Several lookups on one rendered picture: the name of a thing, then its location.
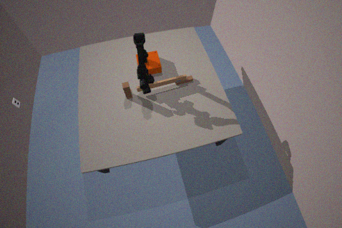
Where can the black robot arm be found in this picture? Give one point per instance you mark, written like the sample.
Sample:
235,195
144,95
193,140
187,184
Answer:
139,40

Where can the long brown wooden rail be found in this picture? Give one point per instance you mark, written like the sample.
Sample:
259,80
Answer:
164,82

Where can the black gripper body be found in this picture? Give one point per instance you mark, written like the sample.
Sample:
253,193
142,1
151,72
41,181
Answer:
145,91

